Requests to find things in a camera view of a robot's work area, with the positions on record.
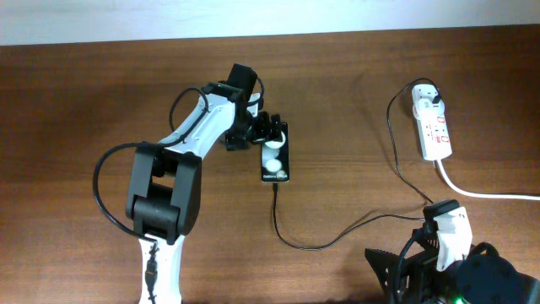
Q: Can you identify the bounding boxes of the black smartphone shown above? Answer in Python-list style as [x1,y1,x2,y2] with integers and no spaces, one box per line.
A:
[261,122,290,183]

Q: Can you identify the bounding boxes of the black USB charging cable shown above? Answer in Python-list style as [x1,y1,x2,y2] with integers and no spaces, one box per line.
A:
[271,77,443,252]

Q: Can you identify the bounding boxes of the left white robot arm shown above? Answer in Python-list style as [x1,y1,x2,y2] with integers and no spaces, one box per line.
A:
[126,63,286,303]

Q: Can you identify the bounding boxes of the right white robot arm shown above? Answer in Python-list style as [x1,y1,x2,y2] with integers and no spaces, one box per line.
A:
[364,242,539,304]

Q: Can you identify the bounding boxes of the white USB charger plug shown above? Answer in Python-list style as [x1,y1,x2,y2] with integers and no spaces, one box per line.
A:
[413,98,446,120]

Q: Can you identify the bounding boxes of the white power strip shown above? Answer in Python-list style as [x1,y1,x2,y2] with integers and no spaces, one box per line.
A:
[412,84,452,161]

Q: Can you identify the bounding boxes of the white power strip cord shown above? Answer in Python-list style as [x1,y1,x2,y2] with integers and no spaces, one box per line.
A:
[434,158,540,201]

